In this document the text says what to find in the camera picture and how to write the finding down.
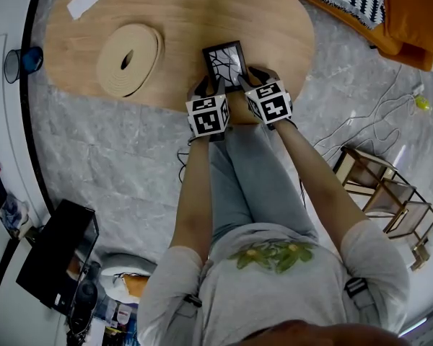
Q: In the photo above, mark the person's left forearm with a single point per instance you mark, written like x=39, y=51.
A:
x=197, y=193

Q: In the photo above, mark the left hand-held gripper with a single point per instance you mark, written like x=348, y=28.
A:
x=206, y=118

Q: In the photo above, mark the beige foam strip roll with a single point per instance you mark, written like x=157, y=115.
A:
x=130, y=61

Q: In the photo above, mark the black mesh waste bin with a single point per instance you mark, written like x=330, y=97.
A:
x=21, y=63

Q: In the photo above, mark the person's right forearm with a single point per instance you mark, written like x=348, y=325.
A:
x=317, y=177

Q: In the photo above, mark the person's grey jeans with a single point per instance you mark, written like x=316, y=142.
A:
x=254, y=182

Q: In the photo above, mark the yellow green ball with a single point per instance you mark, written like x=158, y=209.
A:
x=422, y=102

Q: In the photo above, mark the black clip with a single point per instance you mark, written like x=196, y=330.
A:
x=193, y=299

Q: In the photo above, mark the dark picture frame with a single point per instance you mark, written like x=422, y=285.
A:
x=225, y=65

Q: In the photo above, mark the person's grey printed shirt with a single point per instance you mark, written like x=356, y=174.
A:
x=274, y=287

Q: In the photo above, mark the orange sofa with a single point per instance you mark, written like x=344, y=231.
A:
x=400, y=20

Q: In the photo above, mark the black box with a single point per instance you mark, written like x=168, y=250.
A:
x=59, y=251

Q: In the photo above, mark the black device on stand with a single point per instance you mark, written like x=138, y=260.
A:
x=84, y=297

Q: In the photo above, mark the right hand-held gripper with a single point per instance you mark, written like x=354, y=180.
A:
x=270, y=104

